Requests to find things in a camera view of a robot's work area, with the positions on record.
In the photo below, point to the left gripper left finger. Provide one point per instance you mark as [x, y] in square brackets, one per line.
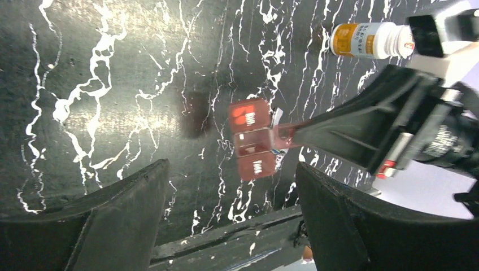
[113, 228]

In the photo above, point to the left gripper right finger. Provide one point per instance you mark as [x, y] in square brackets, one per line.
[351, 230]

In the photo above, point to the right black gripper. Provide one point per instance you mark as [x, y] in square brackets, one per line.
[369, 130]

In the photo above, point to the red pill organizer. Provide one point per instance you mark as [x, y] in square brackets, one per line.
[255, 138]

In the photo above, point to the orange white pill bottle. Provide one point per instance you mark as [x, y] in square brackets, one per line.
[372, 40]

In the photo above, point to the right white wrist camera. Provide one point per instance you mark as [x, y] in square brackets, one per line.
[446, 40]

